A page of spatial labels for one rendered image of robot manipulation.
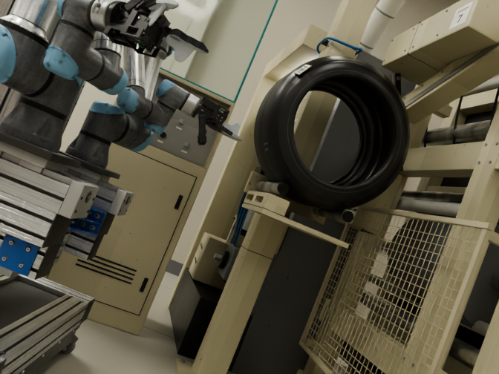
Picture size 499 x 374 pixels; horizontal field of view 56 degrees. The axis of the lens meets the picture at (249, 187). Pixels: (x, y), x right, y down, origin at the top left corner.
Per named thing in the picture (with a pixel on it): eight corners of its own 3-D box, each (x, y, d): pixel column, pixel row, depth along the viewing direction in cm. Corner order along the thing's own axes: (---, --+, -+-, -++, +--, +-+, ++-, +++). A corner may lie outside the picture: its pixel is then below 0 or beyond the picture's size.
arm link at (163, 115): (132, 119, 173) (147, 93, 172) (154, 130, 182) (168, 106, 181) (143, 127, 168) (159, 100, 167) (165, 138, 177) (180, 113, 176)
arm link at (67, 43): (92, 90, 110) (111, 47, 111) (57, 70, 100) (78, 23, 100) (68, 82, 113) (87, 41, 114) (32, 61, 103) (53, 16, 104)
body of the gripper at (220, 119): (232, 112, 176) (203, 95, 174) (220, 132, 176) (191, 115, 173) (228, 114, 184) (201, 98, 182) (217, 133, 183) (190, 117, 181)
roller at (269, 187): (264, 180, 208) (266, 190, 208) (255, 182, 207) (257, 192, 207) (287, 181, 174) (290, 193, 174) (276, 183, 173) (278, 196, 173)
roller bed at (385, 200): (334, 220, 231) (356, 164, 233) (360, 231, 234) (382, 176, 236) (352, 224, 212) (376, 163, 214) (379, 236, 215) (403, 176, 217)
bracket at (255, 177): (243, 191, 208) (251, 171, 209) (321, 224, 217) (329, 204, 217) (244, 191, 205) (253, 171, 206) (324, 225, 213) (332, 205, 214)
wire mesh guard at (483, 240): (298, 343, 218) (353, 204, 222) (301, 345, 218) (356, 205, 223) (401, 456, 130) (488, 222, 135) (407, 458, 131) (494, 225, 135)
